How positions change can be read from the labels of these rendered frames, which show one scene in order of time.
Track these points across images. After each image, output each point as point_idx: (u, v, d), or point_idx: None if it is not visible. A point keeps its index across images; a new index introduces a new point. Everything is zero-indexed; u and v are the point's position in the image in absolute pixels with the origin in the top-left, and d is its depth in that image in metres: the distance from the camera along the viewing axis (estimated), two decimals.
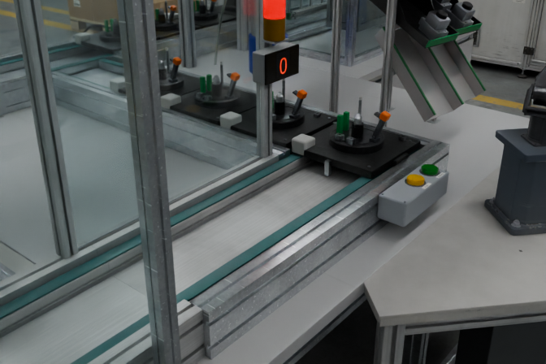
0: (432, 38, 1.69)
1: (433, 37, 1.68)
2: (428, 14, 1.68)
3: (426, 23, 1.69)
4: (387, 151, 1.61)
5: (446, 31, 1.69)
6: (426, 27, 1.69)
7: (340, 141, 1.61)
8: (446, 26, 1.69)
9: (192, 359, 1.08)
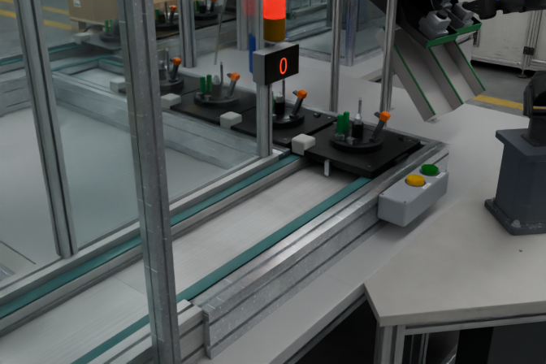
0: (432, 38, 1.69)
1: (433, 37, 1.68)
2: (428, 14, 1.68)
3: (426, 23, 1.69)
4: (387, 151, 1.61)
5: (446, 31, 1.69)
6: (426, 27, 1.69)
7: (340, 141, 1.61)
8: (446, 26, 1.69)
9: (192, 359, 1.08)
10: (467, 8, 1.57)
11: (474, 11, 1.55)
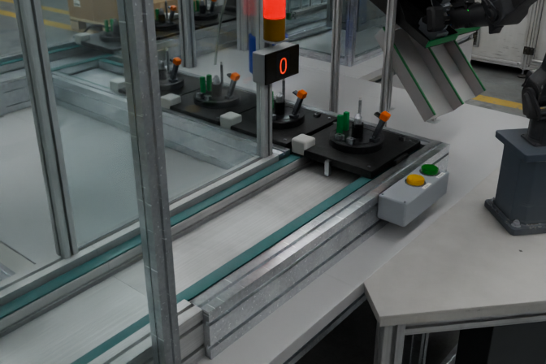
0: (432, 38, 1.69)
1: (433, 37, 1.68)
2: None
3: (426, 23, 1.69)
4: (387, 151, 1.61)
5: (446, 31, 1.69)
6: (426, 27, 1.69)
7: (340, 141, 1.61)
8: (446, 26, 1.69)
9: (192, 359, 1.08)
10: (424, 22, 1.69)
11: None
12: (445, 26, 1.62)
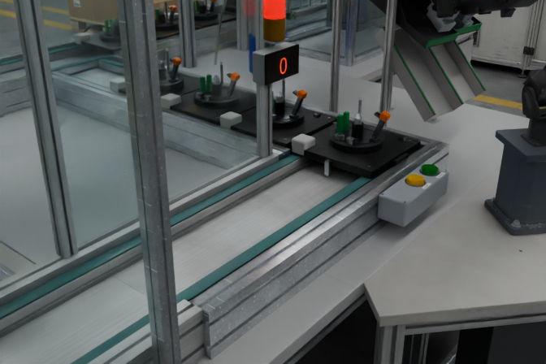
0: (439, 28, 1.66)
1: (439, 27, 1.66)
2: None
3: (435, 11, 1.66)
4: (387, 151, 1.61)
5: (453, 22, 1.67)
6: (435, 15, 1.66)
7: (340, 141, 1.61)
8: (454, 17, 1.66)
9: (192, 359, 1.08)
10: (434, 9, 1.65)
11: None
12: (457, 12, 1.59)
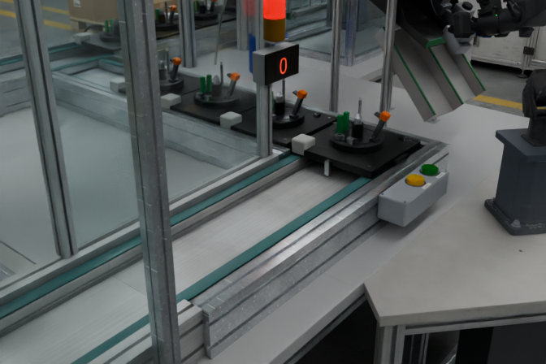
0: (454, 49, 1.65)
1: (456, 49, 1.65)
2: None
3: (452, 33, 1.65)
4: (387, 151, 1.61)
5: (470, 44, 1.66)
6: (451, 37, 1.66)
7: (340, 141, 1.61)
8: (470, 39, 1.65)
9: (192, 359, 1.08)
10: (450, 31, 1.65)
11: None
12: (474, 33, 1.58)
